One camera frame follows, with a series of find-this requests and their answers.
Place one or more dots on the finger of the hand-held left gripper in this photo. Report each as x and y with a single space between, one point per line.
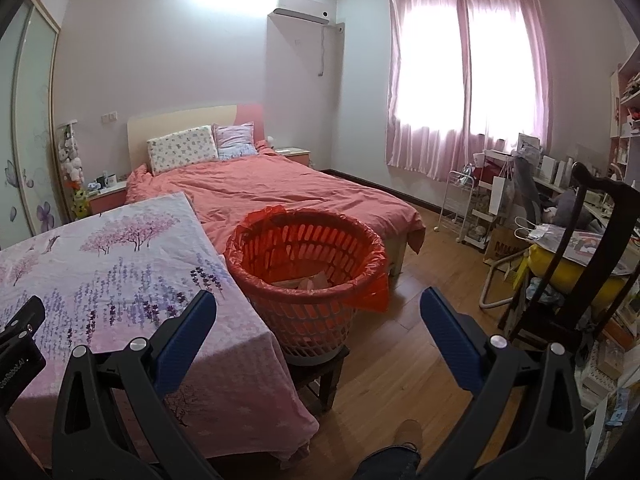
27 317

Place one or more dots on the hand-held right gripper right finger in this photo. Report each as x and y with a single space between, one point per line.
445 330

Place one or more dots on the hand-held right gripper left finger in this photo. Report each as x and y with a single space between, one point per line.
192 327

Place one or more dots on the orange plastic laundry basket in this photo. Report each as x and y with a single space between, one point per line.
310 325

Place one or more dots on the cream wrapper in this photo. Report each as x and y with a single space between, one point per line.
312 282

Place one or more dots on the floral tablecloth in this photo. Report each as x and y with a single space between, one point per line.
125 270

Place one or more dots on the brown paper bag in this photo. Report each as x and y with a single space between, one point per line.
500 247

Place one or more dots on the tan boot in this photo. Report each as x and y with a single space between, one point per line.
407 432

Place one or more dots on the yellow round cushion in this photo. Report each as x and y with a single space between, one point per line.
542 265

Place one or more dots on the white shelf cart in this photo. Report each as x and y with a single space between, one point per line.
480 215

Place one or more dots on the yellow green plush toy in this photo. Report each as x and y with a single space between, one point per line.
80 203

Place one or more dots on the dark wooden stool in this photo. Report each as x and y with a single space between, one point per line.
320 380

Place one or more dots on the dark wooden chair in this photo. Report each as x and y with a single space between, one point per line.
565 255

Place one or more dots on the pink nightstand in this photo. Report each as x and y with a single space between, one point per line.
107 200
292 156

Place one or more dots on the white paper bag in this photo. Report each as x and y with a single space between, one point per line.
501 195

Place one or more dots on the person's jeans leg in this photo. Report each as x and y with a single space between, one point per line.
387 465

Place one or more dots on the small white box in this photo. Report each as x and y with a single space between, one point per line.
112 179

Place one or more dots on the bed with pink duvet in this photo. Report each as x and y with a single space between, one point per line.
280 190

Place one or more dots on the hanging plush toy organizer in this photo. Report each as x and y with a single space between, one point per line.
70 155

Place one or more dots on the grey cloth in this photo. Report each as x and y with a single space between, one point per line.
570 205

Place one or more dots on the white floral pillow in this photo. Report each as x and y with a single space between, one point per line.
182 150

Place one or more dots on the floral sliding door wardrobe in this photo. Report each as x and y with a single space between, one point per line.
30 135

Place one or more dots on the pink curtain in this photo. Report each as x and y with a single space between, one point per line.
430 140
525 90

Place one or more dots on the pink striped pillow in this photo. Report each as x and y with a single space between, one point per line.
235 140

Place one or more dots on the cream pink bed headboard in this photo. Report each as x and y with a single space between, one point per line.
190 116

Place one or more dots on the white bookshelf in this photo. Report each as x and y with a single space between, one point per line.
625 125

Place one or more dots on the white air conditioner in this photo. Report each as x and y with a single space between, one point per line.
300 9

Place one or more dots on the white tube frame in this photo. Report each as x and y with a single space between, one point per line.
487 280

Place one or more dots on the picture frame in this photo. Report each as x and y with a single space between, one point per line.
529 142

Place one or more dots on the wall light switch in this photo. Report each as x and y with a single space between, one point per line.
109 116

